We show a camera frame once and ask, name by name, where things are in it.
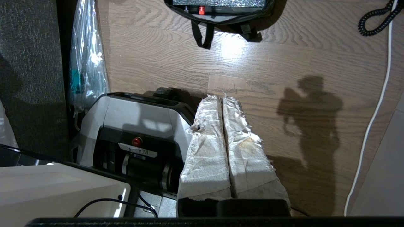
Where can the black bag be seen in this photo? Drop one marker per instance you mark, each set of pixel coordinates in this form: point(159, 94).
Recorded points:
point(221, 15)

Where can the grey fabric partition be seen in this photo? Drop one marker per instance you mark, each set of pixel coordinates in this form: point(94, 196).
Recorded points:
point(31, 75)

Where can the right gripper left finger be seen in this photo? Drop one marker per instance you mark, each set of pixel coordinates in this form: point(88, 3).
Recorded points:
point(205, 157)

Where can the white boxy shell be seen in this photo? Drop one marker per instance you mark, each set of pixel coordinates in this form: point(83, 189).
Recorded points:
point(56, 192)

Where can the clear plastic wrap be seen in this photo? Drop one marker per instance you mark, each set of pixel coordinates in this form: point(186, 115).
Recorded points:
point(86, 56)

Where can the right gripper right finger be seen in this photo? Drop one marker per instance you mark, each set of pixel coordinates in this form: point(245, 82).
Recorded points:
point(249, 160)

